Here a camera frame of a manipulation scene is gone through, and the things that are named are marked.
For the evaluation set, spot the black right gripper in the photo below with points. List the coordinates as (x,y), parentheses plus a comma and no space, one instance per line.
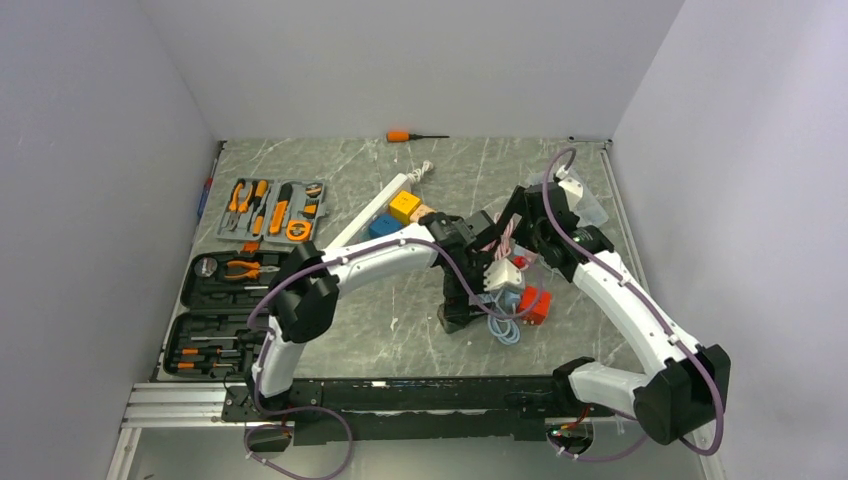
(519,205)

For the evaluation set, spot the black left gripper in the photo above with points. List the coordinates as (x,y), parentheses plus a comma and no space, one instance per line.
(456,306)

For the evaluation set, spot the yellow cube adapter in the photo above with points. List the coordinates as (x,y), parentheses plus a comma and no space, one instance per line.
(403,205)

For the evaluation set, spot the dark blue cube adapter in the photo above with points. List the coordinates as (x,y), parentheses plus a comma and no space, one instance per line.
(383,225)

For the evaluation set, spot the red cube socket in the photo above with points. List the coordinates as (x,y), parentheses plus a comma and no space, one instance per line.
(535,306)

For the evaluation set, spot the white long power strip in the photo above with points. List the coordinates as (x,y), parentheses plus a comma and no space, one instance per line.
(358,226)

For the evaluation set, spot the orange wooden cube adapter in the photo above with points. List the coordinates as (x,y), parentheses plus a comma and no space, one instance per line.
(420,212)

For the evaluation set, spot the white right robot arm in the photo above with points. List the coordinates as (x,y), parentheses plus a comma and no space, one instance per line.
(683,386)

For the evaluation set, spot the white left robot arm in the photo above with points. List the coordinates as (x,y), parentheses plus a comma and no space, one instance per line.
(302,298)

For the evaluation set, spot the clear plastic screw organizer box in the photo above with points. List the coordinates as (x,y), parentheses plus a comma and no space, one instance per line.
(589,211)

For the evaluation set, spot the orange tape measure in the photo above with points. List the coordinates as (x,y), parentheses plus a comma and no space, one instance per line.
(298,230)

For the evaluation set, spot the orange utility knife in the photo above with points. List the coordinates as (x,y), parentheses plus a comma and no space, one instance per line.
(278,217)

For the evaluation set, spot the grey tool tray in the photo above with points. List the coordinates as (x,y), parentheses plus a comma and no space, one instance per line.
(306,202)

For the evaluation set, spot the orange pliers in case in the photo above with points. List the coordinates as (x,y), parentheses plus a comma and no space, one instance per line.
(239,270)

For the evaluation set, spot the black open tool case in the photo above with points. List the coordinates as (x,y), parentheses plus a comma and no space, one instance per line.
(209,338)

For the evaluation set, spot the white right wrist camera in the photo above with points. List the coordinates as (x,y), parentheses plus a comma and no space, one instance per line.
(572,187)

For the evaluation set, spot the orange handled screwdriver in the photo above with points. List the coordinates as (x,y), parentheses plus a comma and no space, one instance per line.
(404,136)

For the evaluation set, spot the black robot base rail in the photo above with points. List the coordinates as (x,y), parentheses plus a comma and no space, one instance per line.
(320,411)

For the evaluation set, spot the orange handled pliers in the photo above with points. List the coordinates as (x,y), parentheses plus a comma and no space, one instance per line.
(244,209)

